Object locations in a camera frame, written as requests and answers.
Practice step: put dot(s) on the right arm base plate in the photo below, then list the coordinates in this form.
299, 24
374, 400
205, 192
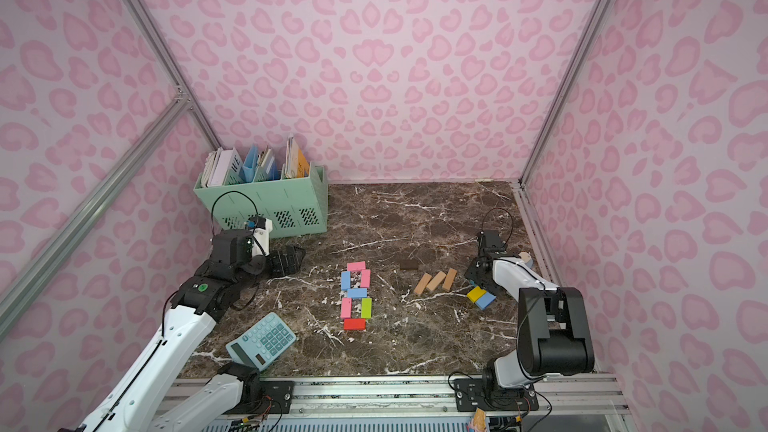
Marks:
473, 393

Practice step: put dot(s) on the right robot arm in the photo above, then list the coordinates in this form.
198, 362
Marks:
552, 331

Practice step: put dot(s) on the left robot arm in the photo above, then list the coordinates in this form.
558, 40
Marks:
238, 260

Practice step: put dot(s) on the wooden block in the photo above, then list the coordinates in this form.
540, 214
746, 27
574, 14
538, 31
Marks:
449, 280
436, 281
422, 284

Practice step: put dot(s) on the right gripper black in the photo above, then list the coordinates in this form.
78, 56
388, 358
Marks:
477, 271

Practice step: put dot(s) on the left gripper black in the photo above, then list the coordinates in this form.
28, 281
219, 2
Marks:
274, 261

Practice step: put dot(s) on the aluminium front rail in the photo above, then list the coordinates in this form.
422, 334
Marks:
591, 394

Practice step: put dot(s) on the light blue block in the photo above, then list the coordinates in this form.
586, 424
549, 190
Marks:
357, 293

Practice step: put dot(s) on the dark brown block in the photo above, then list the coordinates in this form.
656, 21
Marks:
409, 264

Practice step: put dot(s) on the teal calculator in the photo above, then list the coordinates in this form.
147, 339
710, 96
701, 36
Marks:
262, 343

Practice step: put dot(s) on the green block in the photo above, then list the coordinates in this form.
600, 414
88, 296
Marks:
366, 308

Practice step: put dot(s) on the red block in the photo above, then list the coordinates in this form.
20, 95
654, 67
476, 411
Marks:
357, 324

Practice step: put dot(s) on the mint green file organizer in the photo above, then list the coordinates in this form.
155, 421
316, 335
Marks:
296, 207

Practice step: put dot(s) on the wooden and blue arch blocks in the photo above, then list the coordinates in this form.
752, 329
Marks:
526, 258

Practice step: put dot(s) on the pink block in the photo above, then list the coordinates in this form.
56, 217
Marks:
356, 266
365, 279
346, 308

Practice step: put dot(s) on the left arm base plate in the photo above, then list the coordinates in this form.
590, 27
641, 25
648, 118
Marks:
258, 396

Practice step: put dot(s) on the papers in organizer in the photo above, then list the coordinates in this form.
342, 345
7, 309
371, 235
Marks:
226, 167

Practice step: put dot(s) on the pink block top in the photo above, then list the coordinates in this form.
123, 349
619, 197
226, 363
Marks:
356, 266

